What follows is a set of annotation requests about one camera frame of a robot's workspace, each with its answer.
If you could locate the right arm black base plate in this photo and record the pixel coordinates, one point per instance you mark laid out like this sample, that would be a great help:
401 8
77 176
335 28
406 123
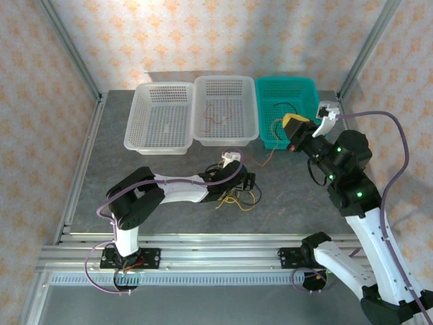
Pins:
287 259

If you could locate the teal perforated plastic basket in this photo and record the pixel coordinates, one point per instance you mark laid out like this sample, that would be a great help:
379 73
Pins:
304 98

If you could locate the clear white perforated basket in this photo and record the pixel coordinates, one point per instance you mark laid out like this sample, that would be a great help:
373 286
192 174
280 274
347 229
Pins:
159 118

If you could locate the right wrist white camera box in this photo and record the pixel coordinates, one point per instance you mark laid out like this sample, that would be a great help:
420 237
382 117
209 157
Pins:
326 116

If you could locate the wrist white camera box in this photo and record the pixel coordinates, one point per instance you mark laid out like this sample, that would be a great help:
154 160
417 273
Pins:
326 116
231 156

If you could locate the left black-and-white robot arm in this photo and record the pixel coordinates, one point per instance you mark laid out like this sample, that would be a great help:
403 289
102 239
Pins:
182 194

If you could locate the aluminium frame post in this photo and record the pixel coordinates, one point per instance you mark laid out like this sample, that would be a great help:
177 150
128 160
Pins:
368 47
71 47

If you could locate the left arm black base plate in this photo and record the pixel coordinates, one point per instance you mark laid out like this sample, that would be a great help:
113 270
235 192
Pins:
152 259

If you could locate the milky white perforated basket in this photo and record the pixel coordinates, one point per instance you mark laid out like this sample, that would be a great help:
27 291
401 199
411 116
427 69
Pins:
236 101

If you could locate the right black-and-white robot arm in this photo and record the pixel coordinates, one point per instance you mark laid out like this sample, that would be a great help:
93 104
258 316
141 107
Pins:
370 243

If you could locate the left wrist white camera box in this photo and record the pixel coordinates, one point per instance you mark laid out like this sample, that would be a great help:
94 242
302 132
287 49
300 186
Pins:
231 156

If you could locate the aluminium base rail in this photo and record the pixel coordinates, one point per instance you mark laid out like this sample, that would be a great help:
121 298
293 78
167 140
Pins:
220 254

